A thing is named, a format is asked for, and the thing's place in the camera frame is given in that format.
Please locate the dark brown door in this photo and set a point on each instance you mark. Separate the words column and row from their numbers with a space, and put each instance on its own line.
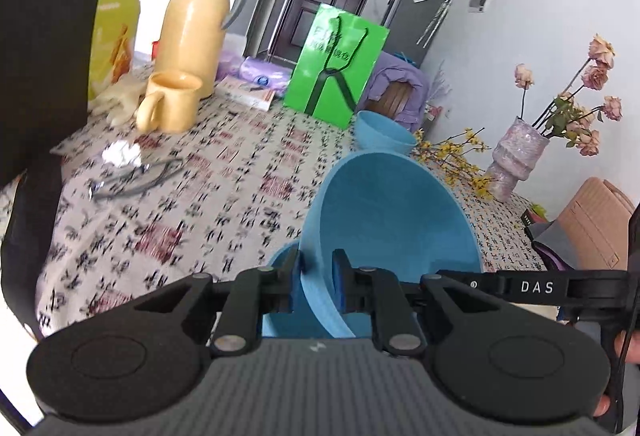
column 325, row 1

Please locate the wooden chair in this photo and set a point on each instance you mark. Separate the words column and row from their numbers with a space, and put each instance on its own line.
column 392, row 101

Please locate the purple tissue pack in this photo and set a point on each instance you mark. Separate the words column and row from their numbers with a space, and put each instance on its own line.
column 265, row 72

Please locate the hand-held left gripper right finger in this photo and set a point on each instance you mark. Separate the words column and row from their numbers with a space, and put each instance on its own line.
column 336, row 278

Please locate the dried pink roses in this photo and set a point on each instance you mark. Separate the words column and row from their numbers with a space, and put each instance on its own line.
column 575, row 96

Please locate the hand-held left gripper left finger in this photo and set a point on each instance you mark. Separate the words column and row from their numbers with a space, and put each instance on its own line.
column 292, row 276

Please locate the pale flat box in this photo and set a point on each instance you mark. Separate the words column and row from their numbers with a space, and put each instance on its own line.
column 245, row 92

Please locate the purple textured vase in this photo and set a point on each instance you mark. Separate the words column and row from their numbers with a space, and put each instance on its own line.
column 515, row 161

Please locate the grey refrigerator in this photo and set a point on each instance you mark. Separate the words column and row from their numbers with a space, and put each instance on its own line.
column 417, row 14

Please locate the person's dark clothing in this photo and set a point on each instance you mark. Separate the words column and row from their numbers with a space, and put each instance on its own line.
column 45, row 41

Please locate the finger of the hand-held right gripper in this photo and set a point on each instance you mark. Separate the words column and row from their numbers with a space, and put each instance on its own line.
column 460, row 285

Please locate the blue bowl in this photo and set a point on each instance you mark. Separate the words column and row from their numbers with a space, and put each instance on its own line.
column 285, row 326
column 385, row 134
column 390, row 226

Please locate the yellow mug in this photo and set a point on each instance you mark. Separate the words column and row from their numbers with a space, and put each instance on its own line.
column 167, row 101

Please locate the purple jacket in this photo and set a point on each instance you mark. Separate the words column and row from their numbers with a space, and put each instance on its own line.
column 400, row 74

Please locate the cream gloves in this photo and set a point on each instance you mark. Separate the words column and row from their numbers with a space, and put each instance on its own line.
column 117, row 99

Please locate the black box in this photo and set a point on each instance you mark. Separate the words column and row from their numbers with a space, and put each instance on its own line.
column 529, row 218

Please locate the crumpled white tissue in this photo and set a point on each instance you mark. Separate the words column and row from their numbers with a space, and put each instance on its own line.
column 122, row 154

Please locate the grey pouch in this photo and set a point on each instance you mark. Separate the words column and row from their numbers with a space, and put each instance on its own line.
column 547, row 238

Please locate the yellow flower branch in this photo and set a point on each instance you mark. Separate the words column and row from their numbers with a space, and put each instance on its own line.
column 460, row 159

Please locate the person's right hand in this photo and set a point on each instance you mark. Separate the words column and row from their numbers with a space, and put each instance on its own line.
column 631, row 348

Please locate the green wrapper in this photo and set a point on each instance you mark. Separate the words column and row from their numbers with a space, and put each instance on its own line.
column 539, row 211

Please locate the yellow-green box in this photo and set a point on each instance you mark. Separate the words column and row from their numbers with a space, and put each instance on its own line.
column 115, row 41

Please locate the green paper bag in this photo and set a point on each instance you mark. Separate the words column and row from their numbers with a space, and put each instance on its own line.
column 335, row 66

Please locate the yellow thermos jug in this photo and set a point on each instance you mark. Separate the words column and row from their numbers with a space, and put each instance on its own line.
column 195, row 21

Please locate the dark eyeglasses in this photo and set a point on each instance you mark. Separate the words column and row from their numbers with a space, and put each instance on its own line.
column 135, row 180

